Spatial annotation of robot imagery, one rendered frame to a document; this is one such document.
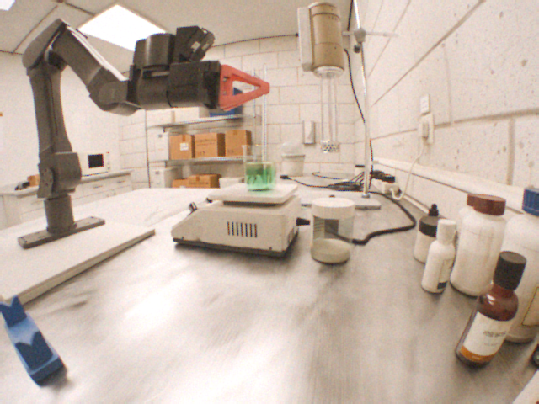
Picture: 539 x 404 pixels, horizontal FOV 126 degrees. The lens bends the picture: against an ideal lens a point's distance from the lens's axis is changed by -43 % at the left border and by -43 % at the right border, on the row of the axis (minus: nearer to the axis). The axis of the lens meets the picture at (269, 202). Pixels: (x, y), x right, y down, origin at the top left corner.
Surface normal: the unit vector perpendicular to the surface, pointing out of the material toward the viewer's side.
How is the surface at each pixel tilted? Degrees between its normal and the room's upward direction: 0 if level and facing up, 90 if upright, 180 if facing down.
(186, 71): 90
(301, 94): 90
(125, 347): 0
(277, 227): 90
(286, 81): 90
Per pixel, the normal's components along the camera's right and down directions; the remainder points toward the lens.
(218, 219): -0.30, 0.21
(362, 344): -0.02, -0.98
